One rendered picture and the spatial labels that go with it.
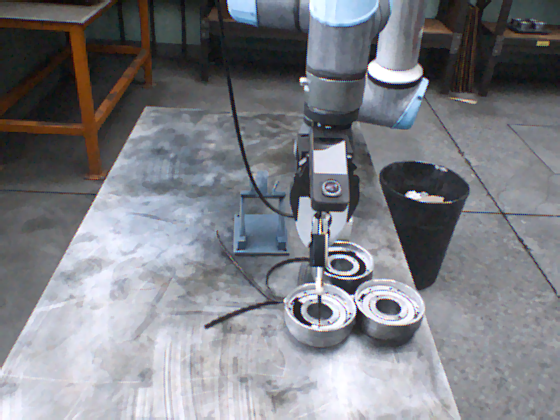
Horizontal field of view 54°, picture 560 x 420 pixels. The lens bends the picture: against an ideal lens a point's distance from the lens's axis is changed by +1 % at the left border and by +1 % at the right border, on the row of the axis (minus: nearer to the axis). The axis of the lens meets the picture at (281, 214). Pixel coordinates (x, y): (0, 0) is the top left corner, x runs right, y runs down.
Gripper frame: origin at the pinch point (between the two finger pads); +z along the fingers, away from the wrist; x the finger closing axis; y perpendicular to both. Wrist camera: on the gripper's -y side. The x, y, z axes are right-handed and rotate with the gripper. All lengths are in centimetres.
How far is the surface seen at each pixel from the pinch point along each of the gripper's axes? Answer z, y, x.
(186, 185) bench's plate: 13.2, 39.5, 22.5
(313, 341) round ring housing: 11.4, -8.2, 0.6
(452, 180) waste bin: 53, 121, -73
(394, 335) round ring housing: 11.1, -7.3, -11.3
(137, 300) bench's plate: 13.2, 2.4, 27.0
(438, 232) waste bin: 64, 100, -63
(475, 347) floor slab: 93, 71, -73
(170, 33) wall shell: 74, 405, 68
